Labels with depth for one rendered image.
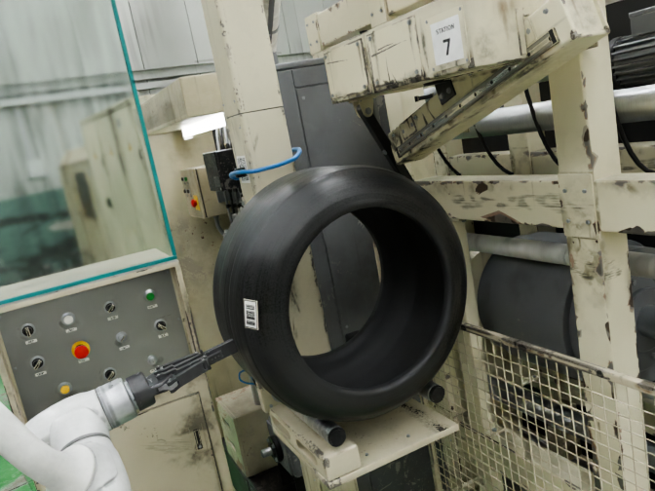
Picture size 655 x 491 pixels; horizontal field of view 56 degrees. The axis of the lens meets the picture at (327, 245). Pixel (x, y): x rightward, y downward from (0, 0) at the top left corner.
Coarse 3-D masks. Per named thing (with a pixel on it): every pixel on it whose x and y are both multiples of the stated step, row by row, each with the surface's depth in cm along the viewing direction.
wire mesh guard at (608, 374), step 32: (544, 352) 138; (640, 384) 116; (448, 416) 185; (480, 416) 169; (544, 416) 145; (448, 448) 189; (480, 448) 173; (576, 448) 138; (608, 448) 129; (512, 480) 163; (544, 480) 151
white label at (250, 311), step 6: (246, 300) 125; (252, 300) 124; (246, 306) 126; (252, 306) 124; (246, 312) 126; (252, 312) 124; (246, 318) 126; (252, 318) 125; (246, 324) 126; (252, 324) 125
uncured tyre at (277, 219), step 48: (288, 192) 131; (336, 192) 129; (384, 192) 134; (240, 240) 133; (288, 240) 125; (384, 240) 169; (432, 240) 143; (240, 288) 127; (288, 288) 126; (384, 288) 171; (432, 288) 163; (240, 336) 129; (288, 336) 127; (384, 336) 170; (432, 336) 158; (288, 384) 129; (336, 384) 162; (384, 384) 141
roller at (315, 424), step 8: (304, 416) 149; (312, 424) 145; (320, 424) 142; (328, 424) 140; (336, 424) 140; (320, 432) 141; (328, 432) 138; (336, 432) 137; (344, 432) 138; (328, 440) 137; (336, 440) 137; (344, 440) 139
